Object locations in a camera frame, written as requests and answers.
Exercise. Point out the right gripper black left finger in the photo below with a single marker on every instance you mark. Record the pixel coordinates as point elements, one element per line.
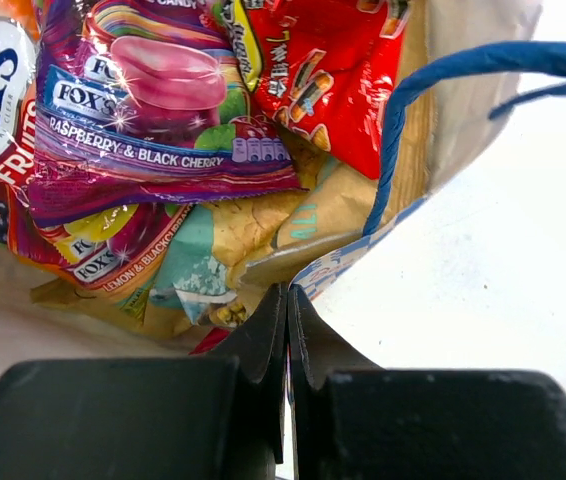
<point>217,415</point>

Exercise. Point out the orange mango candy bag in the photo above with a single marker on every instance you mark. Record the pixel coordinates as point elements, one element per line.
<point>22,12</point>

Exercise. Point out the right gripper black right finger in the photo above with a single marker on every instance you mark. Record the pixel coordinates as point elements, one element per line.
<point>353,419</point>

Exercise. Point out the pink snack packet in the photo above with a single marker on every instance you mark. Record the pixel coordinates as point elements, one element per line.
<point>210,341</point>

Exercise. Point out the beige kraft chips bag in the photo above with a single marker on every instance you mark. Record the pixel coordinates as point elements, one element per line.
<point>224,255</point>

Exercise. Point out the orange Fox's fruits candy bag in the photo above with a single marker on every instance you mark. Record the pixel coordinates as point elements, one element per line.
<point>115,254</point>

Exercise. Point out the red rice cracker snack bag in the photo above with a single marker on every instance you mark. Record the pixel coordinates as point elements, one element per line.
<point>322,69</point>

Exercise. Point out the purple Fox's candy bag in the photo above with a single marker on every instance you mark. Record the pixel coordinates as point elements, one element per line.
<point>144,102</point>

